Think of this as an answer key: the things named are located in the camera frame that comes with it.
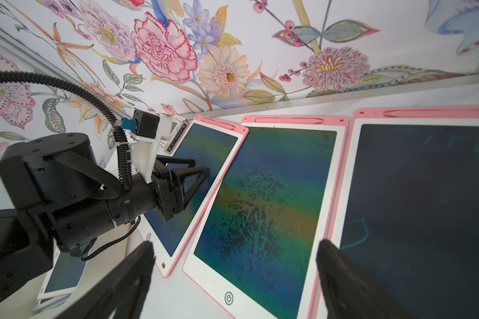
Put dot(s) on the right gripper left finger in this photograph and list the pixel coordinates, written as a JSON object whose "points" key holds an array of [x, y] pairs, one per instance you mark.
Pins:
{"points": [[121, 293]]}

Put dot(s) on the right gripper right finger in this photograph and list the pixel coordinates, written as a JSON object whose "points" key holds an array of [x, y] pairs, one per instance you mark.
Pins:
{"points": [[350, 292]]}

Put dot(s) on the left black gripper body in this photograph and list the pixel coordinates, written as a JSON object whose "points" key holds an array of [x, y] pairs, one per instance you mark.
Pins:
{"points": [[164, 192]]}

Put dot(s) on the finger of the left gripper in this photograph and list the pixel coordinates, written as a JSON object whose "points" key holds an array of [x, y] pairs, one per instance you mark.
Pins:
{"points": [[163, 162], [186, 182]]}

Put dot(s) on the cream plastic storage box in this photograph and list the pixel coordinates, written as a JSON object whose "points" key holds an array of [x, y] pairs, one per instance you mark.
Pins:
{"points": [[21, 303]]}

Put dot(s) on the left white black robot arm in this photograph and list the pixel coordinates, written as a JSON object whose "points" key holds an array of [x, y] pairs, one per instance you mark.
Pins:
{"points": [[62, 199]]}

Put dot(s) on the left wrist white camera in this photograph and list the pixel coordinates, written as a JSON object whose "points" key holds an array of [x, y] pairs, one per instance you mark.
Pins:
{"points": [[147, 130]]}

